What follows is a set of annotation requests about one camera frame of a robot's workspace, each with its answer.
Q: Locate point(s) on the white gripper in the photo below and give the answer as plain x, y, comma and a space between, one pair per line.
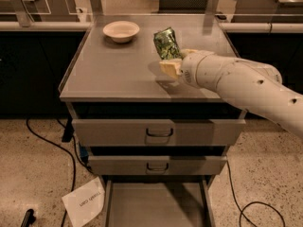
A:
196, 67

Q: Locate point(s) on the green soda can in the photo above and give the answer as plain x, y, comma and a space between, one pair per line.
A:
166, 44

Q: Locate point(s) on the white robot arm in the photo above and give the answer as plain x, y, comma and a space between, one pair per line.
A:
247, 85

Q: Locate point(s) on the grey metal drawer cabinet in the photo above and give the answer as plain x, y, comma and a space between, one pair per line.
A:
107, 72

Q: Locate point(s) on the middle grey drawer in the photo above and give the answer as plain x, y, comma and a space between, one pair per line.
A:
157, 161

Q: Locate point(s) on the grey drawer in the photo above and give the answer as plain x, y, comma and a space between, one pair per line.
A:
166, 124
157, 161
141, 201

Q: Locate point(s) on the top grey drawer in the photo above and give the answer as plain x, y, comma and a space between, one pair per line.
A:
166, 124

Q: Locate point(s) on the bottom grey drawer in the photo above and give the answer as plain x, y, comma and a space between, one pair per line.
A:
141, 201

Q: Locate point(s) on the white paper bowl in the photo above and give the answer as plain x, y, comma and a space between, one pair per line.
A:
121, 31

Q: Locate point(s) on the grey background desk right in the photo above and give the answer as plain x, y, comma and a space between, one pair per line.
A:
268, 11

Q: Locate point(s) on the grey background desk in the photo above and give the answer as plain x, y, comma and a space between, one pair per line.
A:
268, 11
39, 10

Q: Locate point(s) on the grey background desk left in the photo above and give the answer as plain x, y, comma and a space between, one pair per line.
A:
39, 10

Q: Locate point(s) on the white paper sign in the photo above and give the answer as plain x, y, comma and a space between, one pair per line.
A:
85, 203

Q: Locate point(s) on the white horizontal rail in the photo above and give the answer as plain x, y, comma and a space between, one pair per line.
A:
227, 27

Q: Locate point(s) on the black tool handle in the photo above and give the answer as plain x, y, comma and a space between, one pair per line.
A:
28, 218

